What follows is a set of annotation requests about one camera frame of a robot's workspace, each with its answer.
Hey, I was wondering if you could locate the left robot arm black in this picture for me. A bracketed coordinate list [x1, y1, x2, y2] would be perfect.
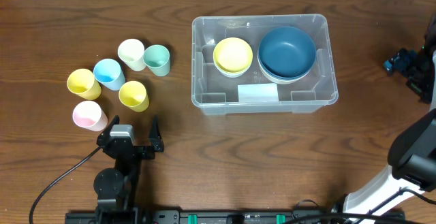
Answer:
[93, 116, 164, 223]

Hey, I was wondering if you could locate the pink plastic cup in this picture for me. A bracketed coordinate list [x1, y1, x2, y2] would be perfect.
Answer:
[72, 101, 108, 131]

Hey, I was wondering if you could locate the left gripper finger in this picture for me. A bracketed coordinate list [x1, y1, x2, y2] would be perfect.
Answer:
[98, 115, 120, 139]
[149, 115, 164, 146]

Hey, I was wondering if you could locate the clear plastic storage bin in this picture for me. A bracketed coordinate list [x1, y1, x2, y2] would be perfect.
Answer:
[191, 14, 339, 115]

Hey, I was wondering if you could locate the dark blue bowl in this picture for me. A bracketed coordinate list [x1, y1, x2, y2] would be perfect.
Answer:
[258, 27, 317, 78]
[258, 59, 312, 84]

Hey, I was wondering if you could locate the beige large bowl top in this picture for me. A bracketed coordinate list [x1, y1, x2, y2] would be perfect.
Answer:
[259, 63, 305, 84]

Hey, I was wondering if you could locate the yellow cup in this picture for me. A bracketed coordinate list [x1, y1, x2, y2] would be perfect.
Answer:
[67, 69, 102, 100]
[119, 81, 149, 112]

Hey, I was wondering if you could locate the green plastic cup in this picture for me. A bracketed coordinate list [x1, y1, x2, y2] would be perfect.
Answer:
[143, 44, 170, 76]

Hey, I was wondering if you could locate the blue plastic cup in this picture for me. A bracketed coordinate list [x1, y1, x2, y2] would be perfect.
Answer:
[93, 59, 125, 91]

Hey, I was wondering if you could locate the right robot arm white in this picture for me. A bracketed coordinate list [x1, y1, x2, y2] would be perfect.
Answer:
[331, 18, 435, 223]

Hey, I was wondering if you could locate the yellow small bowl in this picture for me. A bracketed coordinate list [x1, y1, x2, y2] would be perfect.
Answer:
[213, 37, 253, 66]

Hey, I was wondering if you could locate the light grey small bowl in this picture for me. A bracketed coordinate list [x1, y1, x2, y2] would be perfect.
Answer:
[214, 61, 251, 78]

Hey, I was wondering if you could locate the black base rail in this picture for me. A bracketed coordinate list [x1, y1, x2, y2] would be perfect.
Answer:
[64, 209, 406, 224]

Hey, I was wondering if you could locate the cream plastic cup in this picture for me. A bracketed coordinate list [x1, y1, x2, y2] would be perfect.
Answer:
[117, 39, 146, 71]

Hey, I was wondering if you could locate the white small bowl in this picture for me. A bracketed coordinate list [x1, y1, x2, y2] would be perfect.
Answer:
[219, 69, 246, 78]

